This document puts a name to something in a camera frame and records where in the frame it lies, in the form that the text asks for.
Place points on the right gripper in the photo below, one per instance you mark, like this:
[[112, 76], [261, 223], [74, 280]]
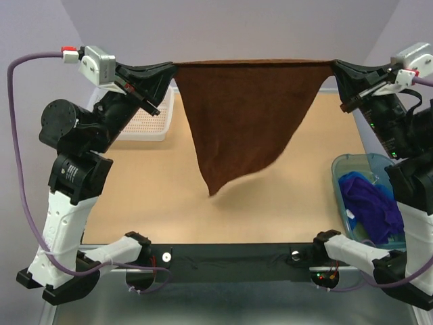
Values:
[[352, 74]]

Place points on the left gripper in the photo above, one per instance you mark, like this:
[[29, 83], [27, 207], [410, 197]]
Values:
[[150, 79]]

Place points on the brown towel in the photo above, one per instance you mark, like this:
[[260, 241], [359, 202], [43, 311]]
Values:
[[243, 113]]

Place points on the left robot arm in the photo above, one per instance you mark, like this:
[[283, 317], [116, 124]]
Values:
[[78, 175]]

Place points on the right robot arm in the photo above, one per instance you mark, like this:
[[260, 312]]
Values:
[[406, 135]]

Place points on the white plastic mesh basket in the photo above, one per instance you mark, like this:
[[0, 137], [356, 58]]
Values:
[[144, 127]]

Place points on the teal translucent plastic bin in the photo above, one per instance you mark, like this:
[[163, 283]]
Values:
[[363, 163]]

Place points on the blue towel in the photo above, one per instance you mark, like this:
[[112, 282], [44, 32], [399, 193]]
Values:
[[372, 179]]

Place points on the purple towel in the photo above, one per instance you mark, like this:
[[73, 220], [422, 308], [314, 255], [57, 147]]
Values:
[[378, 214]]

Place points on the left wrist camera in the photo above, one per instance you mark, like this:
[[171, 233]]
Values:
[[95, 65]]

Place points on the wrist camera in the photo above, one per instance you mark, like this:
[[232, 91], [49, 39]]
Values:
[[413, 62], [95, 65]]

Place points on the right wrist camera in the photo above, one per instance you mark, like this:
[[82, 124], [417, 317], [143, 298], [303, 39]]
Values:
[[413, 62]]

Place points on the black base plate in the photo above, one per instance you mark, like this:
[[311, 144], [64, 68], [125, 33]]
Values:
[[260, 262]]

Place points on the aluminium frame rail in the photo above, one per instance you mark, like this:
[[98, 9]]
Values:
[[52, 315]]

